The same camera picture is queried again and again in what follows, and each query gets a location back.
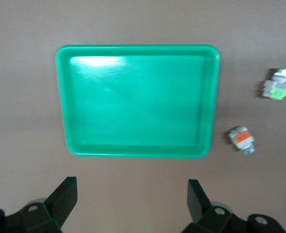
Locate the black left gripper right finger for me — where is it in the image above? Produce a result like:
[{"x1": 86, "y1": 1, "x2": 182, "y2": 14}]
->
[{"x1": 181, "y1": 179, "x2": 286, "y2": 233}]

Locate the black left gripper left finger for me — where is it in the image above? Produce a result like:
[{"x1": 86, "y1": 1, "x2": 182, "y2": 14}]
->
[{"x1": 0, "y1": 176, "x2": 78, "y2": 233}]

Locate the white button with orange label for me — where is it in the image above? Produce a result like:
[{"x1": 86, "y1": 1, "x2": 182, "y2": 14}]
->
[{"x1": 228, "y1": 126, "x2": 255, "y2": 155}]

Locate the white button with green label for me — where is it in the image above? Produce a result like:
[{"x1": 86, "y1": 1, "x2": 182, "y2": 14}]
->
[{"x1": 258, "y1": 68, "x2": 286, "y2": 100}]

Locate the brown table mat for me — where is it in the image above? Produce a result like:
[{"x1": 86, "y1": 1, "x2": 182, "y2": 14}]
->
[{"x1": 0, "y1": 0, "x2": 286, "y2": 233}]

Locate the green plastic tray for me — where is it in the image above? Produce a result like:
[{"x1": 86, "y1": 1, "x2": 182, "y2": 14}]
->
[{"x1": 55, "y1": 44, "x2": 220, "y2": 159}]

